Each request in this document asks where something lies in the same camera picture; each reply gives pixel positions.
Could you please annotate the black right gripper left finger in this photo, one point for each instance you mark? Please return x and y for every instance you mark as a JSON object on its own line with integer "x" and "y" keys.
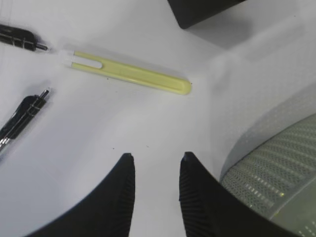
{"x": 106, "y": 212}

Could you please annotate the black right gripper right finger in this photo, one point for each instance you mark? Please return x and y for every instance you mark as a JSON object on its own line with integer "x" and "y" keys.
{"x": 209, "y": 210}

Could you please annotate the black gel pen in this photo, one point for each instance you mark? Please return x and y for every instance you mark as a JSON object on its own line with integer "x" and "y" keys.
{"x": 22, "y": 116}
{"x": 20, "y": 38}

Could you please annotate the yellow utility knife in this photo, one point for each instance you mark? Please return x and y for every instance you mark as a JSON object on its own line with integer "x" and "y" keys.
{"x": 126, "y": 72}

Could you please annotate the sage green woven plastic basket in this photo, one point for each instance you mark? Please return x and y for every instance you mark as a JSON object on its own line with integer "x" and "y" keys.
{"x": 277, "y": 180}

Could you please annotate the black square pen holder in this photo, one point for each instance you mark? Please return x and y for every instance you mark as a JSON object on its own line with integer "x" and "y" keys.
{"x": 190, "y": 12}

